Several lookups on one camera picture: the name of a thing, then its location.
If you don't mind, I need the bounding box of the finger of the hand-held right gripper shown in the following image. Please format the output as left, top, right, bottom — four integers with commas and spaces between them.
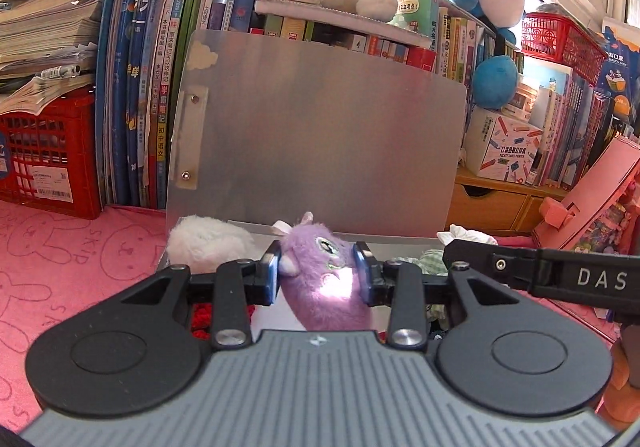
442, 237, 543, 295

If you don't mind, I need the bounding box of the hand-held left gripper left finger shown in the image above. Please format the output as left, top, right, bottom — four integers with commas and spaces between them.
87, 239, 283, 350

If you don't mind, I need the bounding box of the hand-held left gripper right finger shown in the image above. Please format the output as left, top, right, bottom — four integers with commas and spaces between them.
352, 242, 546, 350

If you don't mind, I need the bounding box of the purple plush scrunchie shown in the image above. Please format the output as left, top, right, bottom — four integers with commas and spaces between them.
272, 212, 373, 332

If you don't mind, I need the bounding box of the white furry scrunchie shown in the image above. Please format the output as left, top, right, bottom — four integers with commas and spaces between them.
167, 214, 257, 274

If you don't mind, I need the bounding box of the red crochet bow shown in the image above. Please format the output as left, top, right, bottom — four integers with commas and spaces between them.
189, 303, 257, 342

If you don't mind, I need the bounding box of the grey cardboard box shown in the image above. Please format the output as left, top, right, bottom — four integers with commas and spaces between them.
157, 30, 468, 330

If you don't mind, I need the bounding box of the person's right hand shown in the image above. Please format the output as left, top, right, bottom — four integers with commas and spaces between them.
602, 324, 640, 423

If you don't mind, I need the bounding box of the white folded paper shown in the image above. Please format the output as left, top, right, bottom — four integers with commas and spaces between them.
436, 223, 499, 248

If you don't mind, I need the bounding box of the wooden drawer unit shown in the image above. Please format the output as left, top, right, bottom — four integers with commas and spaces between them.
446, 166, 576, 237

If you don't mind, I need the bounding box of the pink triangular case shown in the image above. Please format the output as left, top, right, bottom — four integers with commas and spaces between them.
531, 134, 640, 255

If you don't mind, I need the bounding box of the white printer box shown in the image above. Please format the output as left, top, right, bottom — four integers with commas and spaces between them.
476, 108, 544, 184

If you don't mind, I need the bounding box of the row of tall books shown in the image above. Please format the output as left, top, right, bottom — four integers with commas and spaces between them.
520, 62, 618, 190

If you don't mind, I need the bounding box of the small white box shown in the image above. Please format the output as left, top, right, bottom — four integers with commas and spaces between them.
502, 82, 536, 120

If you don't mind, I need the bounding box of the pink bunny-print cloth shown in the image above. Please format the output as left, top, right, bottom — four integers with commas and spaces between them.
0, 200, 618, 433

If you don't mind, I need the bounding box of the row of colourful books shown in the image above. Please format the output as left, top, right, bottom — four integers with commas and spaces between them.
392, 0, 501, 88

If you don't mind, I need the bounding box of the row of blue books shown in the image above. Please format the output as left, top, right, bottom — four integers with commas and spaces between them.
96, 0, 193, 210

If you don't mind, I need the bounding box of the small red plastic basket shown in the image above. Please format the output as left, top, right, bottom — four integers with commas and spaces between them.
521, 12, 609, 87

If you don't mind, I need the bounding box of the large red plastic basket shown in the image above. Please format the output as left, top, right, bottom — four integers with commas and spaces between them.
0, 90, 102, 220

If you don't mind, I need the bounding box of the row of short books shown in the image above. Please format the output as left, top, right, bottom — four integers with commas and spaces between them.
172, 0, 438, 73

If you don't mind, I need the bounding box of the white marker pen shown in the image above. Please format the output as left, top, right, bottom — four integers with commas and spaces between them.
37, 64, 81, 80

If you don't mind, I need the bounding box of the stack of worn books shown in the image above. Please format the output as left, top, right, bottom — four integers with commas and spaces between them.
0, 0, 113, 117

